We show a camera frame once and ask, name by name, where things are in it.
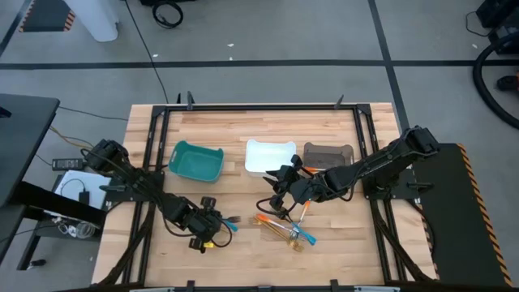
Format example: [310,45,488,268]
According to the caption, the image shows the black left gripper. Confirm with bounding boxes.
[184,197,230,252]

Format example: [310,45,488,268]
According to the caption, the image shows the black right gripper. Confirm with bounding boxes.
[262,155,329,210]

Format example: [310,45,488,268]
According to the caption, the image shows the teal-handled black fork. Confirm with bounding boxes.
[290,221,318,247]
[221,215,242,234]

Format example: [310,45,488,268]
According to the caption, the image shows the white plastic bin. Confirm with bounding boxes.
[244,139,298,178]

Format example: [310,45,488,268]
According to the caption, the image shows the grey translucent plastic bin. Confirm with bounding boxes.
[302,141,355,168]

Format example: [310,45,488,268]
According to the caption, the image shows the teal plastic bin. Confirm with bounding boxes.
[168,140,225,183]

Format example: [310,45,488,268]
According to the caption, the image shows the white paper sheet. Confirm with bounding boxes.
[53,170,113,211]

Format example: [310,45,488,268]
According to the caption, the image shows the clear glass jar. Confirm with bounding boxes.
[74,220,97,240]

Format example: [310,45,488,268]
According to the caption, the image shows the black stand beam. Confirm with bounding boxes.
[11,180,108,227]

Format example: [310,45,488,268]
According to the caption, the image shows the black hazard-edged platform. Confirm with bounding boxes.
[409,142,514,288]

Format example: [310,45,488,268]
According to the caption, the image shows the black desk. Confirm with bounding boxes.
[0,93,62,208]

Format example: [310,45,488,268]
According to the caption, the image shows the orange and black tool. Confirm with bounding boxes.
[495,71,519,92]

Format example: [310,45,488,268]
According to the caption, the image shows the black hazard-striped floor mat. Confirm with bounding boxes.
[18,0,77,33]

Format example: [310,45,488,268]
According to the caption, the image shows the black equipment case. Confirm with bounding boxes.
[475,0,519,56]

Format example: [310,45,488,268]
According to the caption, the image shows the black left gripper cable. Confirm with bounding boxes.
[210,229,234,249]

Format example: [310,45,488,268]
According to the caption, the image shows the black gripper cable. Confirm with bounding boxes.
[255,195,294,221]
[210,229,234,249]

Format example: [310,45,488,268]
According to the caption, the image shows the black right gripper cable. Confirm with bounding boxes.
[255,195,294,221]

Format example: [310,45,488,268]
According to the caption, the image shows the black aluminium table frame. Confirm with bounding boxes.
[96,91,438,292]

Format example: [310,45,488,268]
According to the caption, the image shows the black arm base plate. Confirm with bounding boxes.
[361,168,434,200]
[99,170,165,203]

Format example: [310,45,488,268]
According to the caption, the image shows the thin black cable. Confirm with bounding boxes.
[58,105,130,122]

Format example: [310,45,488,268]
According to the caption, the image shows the yellow cable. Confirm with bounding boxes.
[48,124,97,152]

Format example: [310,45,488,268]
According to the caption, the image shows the long black floor cable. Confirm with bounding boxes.
[122,0,170,105]

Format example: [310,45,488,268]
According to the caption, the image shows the coiled black cable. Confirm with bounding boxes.
[151,0,185,30]

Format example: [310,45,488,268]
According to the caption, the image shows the thick black hose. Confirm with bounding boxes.
[471,31,519,131]

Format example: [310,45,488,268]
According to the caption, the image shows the white cylindrical post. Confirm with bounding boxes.
[62,0,121,43]

